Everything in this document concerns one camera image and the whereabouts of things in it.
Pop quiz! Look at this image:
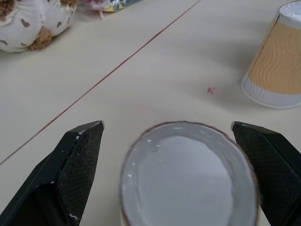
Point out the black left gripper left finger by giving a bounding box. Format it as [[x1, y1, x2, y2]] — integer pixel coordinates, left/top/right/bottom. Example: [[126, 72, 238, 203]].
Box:
[[0, 120, 105, 226]]

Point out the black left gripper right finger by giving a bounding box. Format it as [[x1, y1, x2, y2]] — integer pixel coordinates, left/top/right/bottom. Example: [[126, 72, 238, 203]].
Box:
[[231, 121, 301, 226]]

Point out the orange ripple paper cup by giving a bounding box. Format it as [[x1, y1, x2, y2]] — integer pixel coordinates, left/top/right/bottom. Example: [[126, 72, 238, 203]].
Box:
[[241, 0, 301, 110]]

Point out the white heart-print plush toy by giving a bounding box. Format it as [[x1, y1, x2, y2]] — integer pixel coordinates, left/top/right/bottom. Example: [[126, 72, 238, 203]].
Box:
[[0, 0, 77, 53]]

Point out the colourful foil snack packet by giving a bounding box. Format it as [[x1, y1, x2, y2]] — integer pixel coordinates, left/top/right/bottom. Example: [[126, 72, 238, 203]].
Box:
[[77, 0, 139, 21]]

